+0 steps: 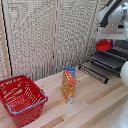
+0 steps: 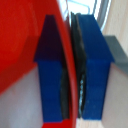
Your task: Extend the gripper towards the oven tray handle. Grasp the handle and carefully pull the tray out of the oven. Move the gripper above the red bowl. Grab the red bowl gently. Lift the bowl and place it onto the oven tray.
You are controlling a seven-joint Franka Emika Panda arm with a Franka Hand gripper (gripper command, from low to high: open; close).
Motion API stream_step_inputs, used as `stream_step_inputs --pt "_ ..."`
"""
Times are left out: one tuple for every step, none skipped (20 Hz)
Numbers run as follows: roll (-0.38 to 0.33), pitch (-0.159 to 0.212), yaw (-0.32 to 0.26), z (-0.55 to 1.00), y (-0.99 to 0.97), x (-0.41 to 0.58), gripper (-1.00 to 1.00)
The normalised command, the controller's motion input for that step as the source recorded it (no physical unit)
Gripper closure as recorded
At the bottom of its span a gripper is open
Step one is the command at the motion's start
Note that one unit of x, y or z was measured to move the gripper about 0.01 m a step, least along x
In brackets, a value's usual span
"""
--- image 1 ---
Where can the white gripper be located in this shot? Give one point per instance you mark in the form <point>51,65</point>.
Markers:
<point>113,32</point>

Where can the red plastic bowl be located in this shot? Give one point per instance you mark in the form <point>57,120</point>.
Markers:
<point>103,46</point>

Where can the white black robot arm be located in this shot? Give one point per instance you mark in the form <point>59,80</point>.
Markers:
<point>115,11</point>

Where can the black toaster oven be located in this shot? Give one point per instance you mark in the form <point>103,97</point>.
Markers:
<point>118,53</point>

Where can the blue plastic cup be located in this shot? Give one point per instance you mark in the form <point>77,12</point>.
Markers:
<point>71,70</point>

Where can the orange yellow carton box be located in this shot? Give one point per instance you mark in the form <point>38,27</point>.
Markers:
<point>68,87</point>

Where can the beige woven folding screen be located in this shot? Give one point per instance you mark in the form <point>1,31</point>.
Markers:
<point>40,33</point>

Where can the red plastic shopping basket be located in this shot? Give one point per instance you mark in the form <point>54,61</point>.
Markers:
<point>30,112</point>

